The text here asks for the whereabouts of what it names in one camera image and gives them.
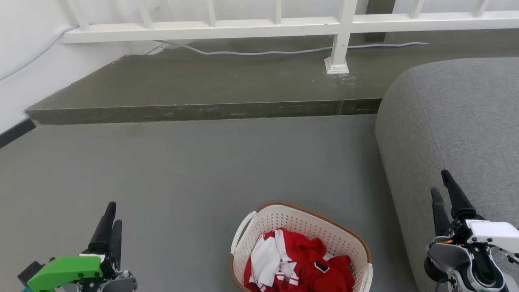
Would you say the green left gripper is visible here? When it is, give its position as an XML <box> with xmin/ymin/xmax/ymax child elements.
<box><xmin>22</xmin><ymin>202</ymin><xmax>137</xmax><ymax>292</ymax></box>

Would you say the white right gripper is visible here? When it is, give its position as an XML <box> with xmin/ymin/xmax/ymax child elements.
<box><xmin>424</xmin><ymin>170</ymin><xmax>519</xmax><ymax>292</ymax></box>

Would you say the cream perforated plastic laundry basket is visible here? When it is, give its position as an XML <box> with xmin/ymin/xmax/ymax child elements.
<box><xmin>228</xmin><ymin>200</ymin><xmax>373</xmax><ymax>292</ymax></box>

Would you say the grey fabric sofa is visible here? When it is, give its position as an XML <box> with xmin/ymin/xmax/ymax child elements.
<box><xmin>375</xmin><ymin>57</ymin><xmax>519</xmax><ymax>292</ymax></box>

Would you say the black baseboard strip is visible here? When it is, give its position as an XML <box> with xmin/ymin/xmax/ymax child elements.
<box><xmin>0</xmin><ymin>118</ymin><xmax>36</xmax><ymax>149</ymax></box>

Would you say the red garment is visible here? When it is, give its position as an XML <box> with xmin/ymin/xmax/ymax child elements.
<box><xmin>243</xmin><ymin>228</ymin><xmax>355</xmax><ymax>292</ymax></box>

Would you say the white garment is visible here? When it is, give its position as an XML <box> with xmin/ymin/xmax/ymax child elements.
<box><xmin>249</xmin><ymin>229</ymin><xmax>300</xmax><ymax>292</ymax></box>

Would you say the white metal railing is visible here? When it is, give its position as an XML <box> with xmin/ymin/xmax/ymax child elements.
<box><xmin>60</xmin><ymin>0</ymin><xmax>519</xmax><ymax>75</ymax></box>

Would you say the white wall cable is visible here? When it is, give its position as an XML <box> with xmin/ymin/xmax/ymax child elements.
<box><xmin>0</xmin><ymin>26</ymin><xmax>77</xmax><ymax>80</ymax></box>

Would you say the grey floor cable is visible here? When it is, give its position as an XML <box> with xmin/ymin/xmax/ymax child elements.
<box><xmin>156</xmin><ymin>40</ymin><xmax>429</xmax><ymax>56</ymax></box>

